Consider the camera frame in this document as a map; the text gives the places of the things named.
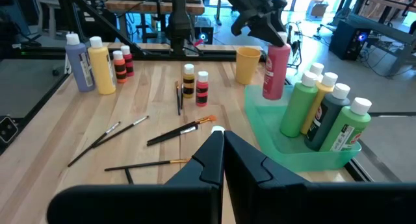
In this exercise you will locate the large dark green paint bottle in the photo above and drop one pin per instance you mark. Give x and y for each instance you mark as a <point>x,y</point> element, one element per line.
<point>325,120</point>

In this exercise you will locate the green translucent plastic bin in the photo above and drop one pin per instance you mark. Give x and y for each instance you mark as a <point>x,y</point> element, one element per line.
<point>269,130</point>

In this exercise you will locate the black floor fan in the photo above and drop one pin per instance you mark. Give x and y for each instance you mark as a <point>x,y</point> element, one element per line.
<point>296,45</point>

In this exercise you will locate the black paintbrush orange fan bristles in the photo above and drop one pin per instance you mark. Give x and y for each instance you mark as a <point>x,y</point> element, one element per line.
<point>203,120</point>

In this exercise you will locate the large lavender paint bottle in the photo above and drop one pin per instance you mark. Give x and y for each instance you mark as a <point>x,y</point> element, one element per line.
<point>79,68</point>

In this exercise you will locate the large pinkish red paint bottle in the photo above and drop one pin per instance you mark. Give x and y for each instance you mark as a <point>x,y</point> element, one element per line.
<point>276,74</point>

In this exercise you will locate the cardboard box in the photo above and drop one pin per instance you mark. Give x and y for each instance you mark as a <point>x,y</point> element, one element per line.
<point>318,10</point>

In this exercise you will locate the orange plastic cup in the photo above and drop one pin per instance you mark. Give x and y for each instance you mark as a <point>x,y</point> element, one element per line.
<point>247,66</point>

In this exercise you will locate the small yellow paint bottle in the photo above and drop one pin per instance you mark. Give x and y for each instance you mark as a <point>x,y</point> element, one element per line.
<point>188,78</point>

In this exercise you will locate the large light green paint bottle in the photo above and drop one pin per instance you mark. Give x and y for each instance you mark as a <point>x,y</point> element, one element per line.
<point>347,130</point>
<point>297,110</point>

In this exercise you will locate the long wooden table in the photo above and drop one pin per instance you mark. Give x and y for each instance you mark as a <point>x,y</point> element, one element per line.
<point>383,3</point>

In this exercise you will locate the short black paintbrush silver ferrule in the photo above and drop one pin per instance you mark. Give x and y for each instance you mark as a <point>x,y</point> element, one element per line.
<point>128,176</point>

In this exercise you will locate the long black paintbrush gold ferrule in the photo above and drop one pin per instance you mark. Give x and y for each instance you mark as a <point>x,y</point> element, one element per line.
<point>177,99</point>

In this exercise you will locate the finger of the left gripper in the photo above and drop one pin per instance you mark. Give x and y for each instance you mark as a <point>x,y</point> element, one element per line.
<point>242,22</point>
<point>268,30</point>

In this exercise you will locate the black socket box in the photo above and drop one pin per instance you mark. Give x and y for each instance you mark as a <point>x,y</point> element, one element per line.
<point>7,130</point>

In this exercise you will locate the black computer tower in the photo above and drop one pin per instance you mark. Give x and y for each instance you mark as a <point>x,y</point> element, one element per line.
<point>346,42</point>

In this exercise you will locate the small orange paint bottle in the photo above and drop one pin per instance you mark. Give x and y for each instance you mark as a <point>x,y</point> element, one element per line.
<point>119,63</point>

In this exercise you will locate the thin black paintbrush gold ferrule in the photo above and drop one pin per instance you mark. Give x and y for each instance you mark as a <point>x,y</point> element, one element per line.
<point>146,165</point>

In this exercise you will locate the wooden workbench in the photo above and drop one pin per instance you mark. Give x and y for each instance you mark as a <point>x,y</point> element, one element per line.
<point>136,8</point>

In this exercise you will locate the large yellow paint bottle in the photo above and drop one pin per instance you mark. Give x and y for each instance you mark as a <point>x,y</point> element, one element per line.
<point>101,71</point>
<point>329,79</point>

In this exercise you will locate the grey metal bench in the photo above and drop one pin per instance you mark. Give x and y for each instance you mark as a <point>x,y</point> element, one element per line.
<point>383,32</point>

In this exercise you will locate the small coral red paint bottle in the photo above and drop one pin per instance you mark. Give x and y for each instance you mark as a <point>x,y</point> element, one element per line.
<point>201,84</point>

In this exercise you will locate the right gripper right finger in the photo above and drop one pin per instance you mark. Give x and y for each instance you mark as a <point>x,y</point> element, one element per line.
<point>276,201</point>

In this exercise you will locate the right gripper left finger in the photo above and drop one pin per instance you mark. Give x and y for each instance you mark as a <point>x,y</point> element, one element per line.
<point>182,204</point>

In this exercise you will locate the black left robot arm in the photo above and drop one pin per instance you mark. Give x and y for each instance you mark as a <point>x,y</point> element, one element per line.
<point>178,22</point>

